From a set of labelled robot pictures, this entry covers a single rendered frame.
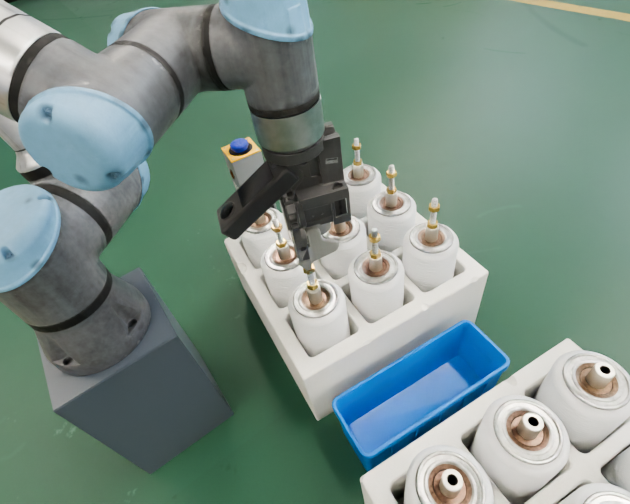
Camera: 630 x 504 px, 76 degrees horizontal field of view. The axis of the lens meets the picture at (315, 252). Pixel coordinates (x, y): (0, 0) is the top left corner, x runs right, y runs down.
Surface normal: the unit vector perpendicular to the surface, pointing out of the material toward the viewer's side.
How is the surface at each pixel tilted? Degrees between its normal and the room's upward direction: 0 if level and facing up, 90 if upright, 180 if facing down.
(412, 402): 0
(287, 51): 90
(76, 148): 90
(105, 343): 73
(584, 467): 0
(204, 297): 0
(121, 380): 90
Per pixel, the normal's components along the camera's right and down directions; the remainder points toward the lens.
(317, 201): 0.25, 0.69
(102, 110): 0.66, -0.34
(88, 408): 0.58, 0.54
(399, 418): -0.14, -0.68
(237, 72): -0.18, 0.85
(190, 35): -0.24, 0.17
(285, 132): -0.01, 0.73
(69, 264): 0.94, 0.13
